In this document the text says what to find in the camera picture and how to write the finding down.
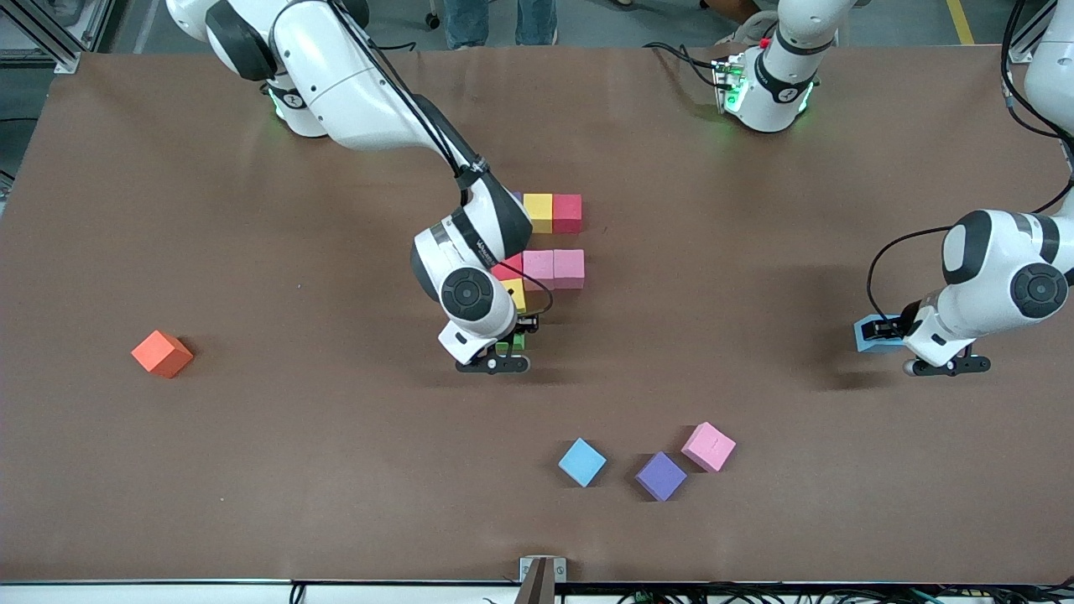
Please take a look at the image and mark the blue foam block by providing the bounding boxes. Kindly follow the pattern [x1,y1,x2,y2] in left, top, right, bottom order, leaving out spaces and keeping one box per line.
[853,315,909,355]
[558,437,607,488]

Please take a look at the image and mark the pink foam block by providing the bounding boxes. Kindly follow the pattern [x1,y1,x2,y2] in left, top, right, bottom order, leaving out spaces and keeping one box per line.
[553,249,587,291]
[522,250,555,293]
[680,421,738,474]

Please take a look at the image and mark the brown table cover mat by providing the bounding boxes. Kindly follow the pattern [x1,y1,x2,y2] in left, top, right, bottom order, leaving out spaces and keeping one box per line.
[0,44,1074,586]

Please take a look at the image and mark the orange foam block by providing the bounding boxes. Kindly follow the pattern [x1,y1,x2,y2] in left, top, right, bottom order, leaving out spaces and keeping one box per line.
[131,330,195,379]

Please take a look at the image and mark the person's blue jeans legs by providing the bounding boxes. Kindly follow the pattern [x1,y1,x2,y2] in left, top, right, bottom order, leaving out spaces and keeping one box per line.
[441,0,560,49]

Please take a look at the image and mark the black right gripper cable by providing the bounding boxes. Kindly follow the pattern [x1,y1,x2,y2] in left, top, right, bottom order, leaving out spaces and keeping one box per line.
[514,279,554,318]

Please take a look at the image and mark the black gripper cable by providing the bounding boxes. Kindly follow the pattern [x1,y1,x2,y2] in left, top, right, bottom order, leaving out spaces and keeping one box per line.
[514,279,554,318]
[866,0,1074,320]

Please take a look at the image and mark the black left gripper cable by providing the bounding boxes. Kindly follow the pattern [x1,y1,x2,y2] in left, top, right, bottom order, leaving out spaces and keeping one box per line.
[866,0,1074,320]

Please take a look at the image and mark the metal camera post bracket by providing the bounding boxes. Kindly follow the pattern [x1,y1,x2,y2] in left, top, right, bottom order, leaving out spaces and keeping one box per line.
[516,556,567,604]

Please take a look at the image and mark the aluminium frame post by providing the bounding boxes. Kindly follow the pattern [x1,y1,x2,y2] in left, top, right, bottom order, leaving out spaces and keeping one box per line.
[0,0,83,75]
[1007,0,1060,65]

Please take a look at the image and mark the black left base cable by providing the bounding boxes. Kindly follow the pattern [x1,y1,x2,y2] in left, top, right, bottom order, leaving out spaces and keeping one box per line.
[644,42,722,89]

